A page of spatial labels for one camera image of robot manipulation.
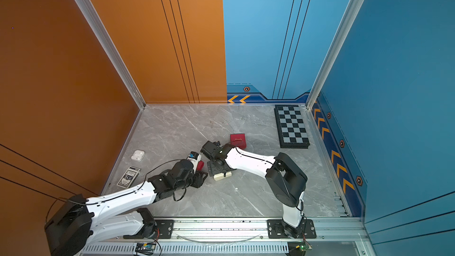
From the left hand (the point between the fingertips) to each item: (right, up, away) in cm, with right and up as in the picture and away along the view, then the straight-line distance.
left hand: (206, 171), depth 84 cm
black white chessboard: (+47, +19, +18) cm, 54 cm away
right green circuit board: (+39, -26, -14) cm, 49 cm away
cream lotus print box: (+7, -2, -1) cm, 7 cm away
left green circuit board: (-22, -28, -13) cm, 38 cm away
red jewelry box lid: (+16, +13, +16) cm, 26 cm away
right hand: (+6, +1, +3) cm, 7 cm away
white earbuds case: (-39, +5, +11) cm, 41 cm away
